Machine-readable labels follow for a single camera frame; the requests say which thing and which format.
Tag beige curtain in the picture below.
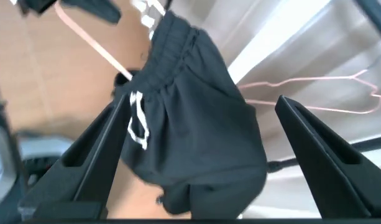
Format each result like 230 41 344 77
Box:
236 0 381 219
168 0 306 68

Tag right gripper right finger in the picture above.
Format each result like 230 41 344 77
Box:
274 95 381 218

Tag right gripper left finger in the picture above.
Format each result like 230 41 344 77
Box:
17 95 132 218

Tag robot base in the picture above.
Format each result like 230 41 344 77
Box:
0 62 75 224

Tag black shorts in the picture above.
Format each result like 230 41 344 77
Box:
111 11 269 220

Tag pink clothes hanger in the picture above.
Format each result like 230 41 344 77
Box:
238 68 381 115
53 1 134 82

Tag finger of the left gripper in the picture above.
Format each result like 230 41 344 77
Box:
17 0 57 15
61 0 122 25

